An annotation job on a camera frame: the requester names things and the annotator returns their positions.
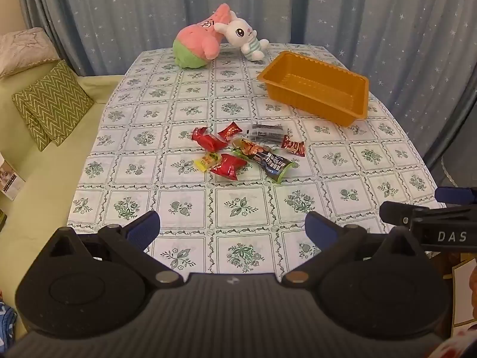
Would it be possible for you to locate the clear packet of black sticks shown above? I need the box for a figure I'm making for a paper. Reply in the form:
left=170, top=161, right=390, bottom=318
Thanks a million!
left=250, top=122, right=286, bottom=146

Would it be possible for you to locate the beige quilted pillow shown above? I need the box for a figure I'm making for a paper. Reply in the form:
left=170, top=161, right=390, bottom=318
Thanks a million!
left=0, top=27, right=61, bottom=80

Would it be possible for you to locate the small yellow-brown candy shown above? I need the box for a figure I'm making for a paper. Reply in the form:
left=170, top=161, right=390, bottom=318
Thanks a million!
left=196, top=153, right=220, bottom=172

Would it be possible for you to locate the light green sofa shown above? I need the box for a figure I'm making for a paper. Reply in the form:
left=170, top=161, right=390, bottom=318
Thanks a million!
left=0, top=26, right=123, bottom=344

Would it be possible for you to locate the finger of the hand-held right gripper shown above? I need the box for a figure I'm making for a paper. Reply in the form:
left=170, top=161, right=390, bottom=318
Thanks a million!
left=434, top=186, right=477, bottom=206
left=379, top=200, right=477, bottom=228

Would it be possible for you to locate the red-brown candy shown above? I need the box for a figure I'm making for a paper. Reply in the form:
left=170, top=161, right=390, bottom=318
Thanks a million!
left=280, top=135, right=306, bottom=157

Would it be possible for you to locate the small printed booklet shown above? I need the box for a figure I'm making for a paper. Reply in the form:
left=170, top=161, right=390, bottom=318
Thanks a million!
left=0, top=152, right=26, bottom=199

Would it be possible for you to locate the blue star print curtain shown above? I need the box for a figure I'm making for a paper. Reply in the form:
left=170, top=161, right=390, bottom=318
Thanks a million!
left=17, top=0, right=477, bottom=191

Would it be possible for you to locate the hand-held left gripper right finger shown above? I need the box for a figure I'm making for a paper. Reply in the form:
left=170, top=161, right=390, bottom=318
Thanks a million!
left=281, top=211, right=427, bottom=288

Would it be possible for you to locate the orange plastic tray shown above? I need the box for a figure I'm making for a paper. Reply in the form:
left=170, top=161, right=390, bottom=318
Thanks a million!
left=257, top=50, right=369, bottom=126

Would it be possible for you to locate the white red patterned cloth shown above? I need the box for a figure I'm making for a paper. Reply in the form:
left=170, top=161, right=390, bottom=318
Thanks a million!
left=440, top=326, right=477, bottom=358

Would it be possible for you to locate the pink green star plush toy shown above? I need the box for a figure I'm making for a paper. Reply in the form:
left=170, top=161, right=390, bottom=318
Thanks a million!
left=172, top=3, right=233, bottom=70

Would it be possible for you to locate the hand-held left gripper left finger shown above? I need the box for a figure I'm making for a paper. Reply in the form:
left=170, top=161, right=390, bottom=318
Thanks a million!
left=44, top=211, right=186, bottom=288

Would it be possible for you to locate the red candy packet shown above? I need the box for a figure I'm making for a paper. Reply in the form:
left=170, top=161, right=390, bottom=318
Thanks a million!
left=218, top=121, right=243, bottom=141
left=192, top=127, right=227, bottom=152
left=210, top=154, right=247, bottom=180

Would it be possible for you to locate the white bunny plush toy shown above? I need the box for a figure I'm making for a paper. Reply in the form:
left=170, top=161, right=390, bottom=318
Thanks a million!
left=213, top=10, right=270, bottom=61

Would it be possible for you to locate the green zigzag cushion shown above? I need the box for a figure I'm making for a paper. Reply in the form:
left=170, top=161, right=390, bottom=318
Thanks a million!
left=22, top=112, right=55, bottom=152
left=12, top=61, right=95, bottom=146

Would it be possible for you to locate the blue patterned bag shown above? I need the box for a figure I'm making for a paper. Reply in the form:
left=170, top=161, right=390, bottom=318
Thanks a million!
left=0, top=298, right=18, bottom=351

